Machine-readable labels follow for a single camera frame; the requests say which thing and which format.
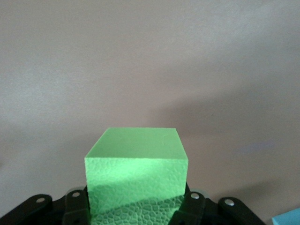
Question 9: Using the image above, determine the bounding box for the green foam cube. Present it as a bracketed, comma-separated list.
[83, 127, 189, 225]

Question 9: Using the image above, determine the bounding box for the brown paper table cover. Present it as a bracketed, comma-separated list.
[0, 0, 300, 225]

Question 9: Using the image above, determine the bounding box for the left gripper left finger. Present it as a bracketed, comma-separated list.
[0, 186, 91, 225]

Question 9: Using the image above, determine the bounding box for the blue foam cube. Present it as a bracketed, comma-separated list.
[271, 208, 300, 225]

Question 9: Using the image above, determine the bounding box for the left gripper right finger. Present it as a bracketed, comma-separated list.
[173, 185, 268, 225]

